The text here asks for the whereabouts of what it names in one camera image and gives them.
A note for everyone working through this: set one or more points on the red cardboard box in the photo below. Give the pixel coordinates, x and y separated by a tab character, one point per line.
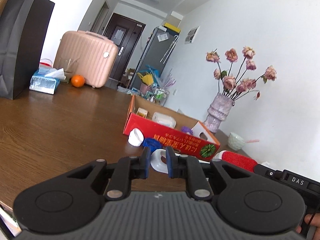
202	144

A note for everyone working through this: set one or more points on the white plastic container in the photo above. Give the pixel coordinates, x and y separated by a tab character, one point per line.
164	120

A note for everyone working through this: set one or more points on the grey refrigerator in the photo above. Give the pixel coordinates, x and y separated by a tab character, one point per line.
156	53

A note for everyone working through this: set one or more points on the purple plastic lid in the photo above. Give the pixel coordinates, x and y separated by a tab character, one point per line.
186	130

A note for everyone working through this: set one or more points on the blue plastic lid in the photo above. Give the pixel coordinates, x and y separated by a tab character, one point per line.
152	144

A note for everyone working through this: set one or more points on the right hand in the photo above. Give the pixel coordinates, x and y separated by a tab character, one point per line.
313	220

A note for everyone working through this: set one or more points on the dried pink roses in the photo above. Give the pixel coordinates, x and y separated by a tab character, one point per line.
234	85

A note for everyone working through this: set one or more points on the blue tissue pack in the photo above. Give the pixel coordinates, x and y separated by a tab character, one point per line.
46	79

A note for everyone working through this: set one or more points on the black paper bag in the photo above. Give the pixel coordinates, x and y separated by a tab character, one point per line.
24	25

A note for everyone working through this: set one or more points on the yellow box on refrigerator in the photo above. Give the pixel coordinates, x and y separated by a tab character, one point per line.
172	27

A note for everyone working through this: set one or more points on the white jar lid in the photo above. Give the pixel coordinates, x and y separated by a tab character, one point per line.
136	137

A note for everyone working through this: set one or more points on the purple ceramic vase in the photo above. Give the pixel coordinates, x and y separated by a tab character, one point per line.
218	111

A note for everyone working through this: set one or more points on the cluttered storage cart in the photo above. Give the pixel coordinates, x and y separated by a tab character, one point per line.
149	85

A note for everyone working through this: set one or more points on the pale green bowl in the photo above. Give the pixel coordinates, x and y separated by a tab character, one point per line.
235	141

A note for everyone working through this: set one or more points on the orange fruit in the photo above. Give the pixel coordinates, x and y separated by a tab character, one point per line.
77	81

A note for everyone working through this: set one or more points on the small beige box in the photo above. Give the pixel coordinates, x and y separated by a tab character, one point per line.
142	112

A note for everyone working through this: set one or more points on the white red lint brush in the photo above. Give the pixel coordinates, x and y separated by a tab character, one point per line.
236	159

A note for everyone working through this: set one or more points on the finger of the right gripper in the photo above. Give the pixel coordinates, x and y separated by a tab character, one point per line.
267	172

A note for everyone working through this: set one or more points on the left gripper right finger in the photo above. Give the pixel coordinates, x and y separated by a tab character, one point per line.
248	202

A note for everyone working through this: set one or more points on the dark entrance door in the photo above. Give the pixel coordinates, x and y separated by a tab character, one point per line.
125	33

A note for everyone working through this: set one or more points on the wall electrical panel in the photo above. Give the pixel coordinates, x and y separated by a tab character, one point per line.
191	35

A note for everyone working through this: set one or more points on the pink suitcase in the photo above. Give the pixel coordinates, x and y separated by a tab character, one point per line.
87	54

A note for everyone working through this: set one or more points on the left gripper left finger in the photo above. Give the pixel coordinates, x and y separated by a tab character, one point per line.
72	200

